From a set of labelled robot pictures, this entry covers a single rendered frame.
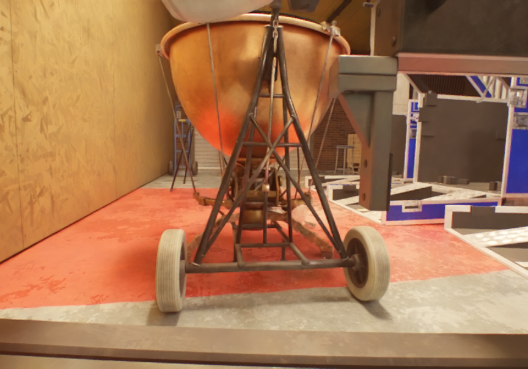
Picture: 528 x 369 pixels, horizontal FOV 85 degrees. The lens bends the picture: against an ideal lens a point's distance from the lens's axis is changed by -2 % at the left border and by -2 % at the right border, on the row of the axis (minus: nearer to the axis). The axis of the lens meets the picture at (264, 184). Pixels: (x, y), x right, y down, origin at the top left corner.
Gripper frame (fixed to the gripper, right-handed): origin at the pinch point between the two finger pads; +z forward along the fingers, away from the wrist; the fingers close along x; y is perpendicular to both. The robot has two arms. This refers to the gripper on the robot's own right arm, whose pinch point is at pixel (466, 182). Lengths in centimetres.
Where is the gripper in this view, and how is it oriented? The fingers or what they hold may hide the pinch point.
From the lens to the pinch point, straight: 25.6
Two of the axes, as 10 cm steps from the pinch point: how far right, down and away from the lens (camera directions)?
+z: -0.2, 9.9, 1.0
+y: -0.2, 1.0, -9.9
